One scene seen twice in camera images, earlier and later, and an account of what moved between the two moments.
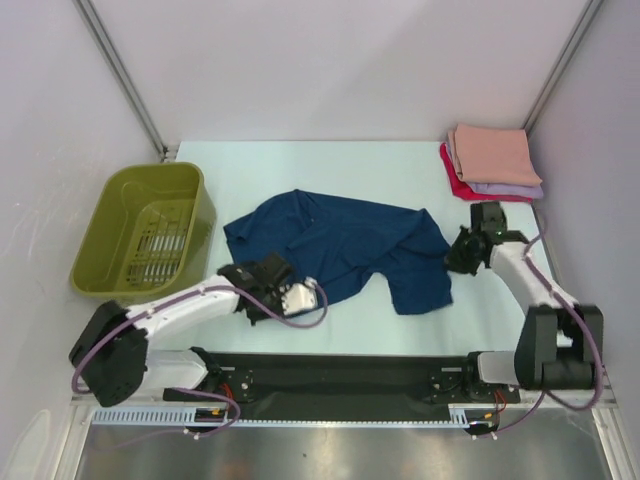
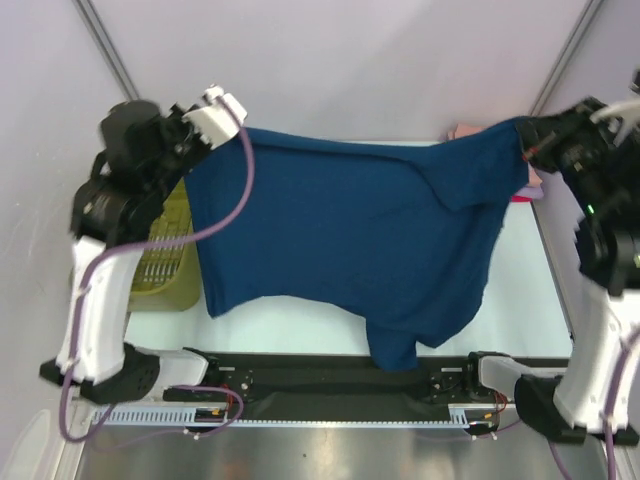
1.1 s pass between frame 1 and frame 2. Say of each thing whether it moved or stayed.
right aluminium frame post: stayed
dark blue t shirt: moved
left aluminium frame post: stayed
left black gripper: moved
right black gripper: moved
